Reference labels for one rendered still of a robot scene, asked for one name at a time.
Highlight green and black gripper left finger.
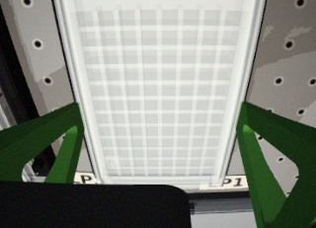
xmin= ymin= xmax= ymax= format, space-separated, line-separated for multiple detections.
xmin=0 ymin=102 xmax=85 ymax=184

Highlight grey flat base plate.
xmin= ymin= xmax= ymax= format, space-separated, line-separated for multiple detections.
xmin=0 ymin=0 xmax=316 ymax=197

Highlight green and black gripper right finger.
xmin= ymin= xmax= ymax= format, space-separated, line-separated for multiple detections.
xmin=236 ymin=101 xmax=316 ymax=228

